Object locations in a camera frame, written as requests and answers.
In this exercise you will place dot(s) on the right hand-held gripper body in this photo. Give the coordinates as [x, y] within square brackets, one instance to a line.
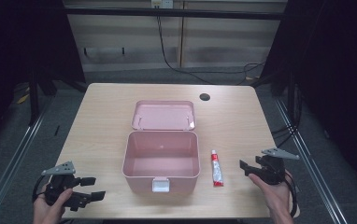
[273, 169]

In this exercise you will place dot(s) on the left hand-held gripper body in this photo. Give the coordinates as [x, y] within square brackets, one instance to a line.
[59, 169]

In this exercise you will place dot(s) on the red and white ointment tube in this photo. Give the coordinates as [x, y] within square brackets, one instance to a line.
[217, 171]

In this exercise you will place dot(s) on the pink plastic storage box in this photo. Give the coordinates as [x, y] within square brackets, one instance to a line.
[162, 157]

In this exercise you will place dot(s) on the person's right hand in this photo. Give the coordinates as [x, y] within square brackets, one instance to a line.
[276, 197]

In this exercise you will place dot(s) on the person's left hand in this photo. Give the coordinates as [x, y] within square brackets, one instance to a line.
[47, 213]

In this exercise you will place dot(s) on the small black stick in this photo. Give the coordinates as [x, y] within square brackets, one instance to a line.
[56, 130]

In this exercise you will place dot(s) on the black metal stand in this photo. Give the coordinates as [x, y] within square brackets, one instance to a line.
[34, 99]

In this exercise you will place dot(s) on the yellow floor tape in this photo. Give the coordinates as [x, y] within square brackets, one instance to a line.
[22, 99]

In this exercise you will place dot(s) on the black curtain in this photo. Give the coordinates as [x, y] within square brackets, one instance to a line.
[17, 40]
[335, 62]

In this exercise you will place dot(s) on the black horizontal metal bar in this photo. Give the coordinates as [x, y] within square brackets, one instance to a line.
[173, 13]

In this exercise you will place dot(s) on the aluminium floor rail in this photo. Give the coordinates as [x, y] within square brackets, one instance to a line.
[313, 168]
[10, 169]

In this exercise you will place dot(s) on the white wall outlet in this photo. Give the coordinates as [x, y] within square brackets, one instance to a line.
[162, 3]

